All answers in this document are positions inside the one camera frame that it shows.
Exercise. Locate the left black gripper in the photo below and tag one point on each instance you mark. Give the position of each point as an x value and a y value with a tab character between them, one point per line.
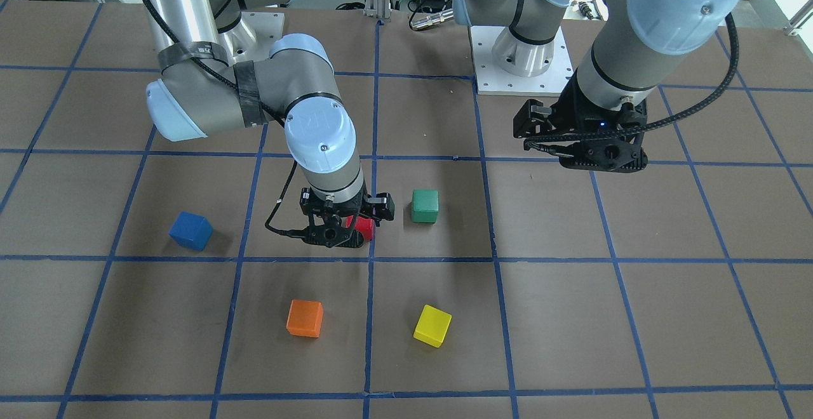
567	110

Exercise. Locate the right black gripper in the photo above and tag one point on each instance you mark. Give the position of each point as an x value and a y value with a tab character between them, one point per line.
383	206

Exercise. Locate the red block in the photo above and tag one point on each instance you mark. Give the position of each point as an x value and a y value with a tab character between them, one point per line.
363	225

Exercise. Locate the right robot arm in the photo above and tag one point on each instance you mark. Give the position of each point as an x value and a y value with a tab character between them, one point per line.
218	74

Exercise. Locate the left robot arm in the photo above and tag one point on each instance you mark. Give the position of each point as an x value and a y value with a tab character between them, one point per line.
641	43

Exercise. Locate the green block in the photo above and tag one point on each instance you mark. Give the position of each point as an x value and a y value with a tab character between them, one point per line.
425	206

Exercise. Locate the yellow block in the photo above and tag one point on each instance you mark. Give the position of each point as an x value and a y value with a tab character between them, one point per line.
432	326

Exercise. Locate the orange block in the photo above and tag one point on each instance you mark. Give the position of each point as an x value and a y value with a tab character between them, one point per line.
305	318

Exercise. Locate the blue block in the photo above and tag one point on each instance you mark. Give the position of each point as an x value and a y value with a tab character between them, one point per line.
191	231

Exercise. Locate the silver metal connector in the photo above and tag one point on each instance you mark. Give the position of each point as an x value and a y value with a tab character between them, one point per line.
431	20

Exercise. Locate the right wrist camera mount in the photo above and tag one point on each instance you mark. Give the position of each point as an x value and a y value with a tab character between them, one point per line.
332	233

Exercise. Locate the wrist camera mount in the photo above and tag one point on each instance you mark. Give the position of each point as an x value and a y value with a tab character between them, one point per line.
618	155
332	233

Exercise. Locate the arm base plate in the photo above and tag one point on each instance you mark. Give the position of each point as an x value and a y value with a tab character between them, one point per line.
524	63
252	38

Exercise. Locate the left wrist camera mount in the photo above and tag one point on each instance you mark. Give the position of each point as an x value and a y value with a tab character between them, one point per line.
618	155

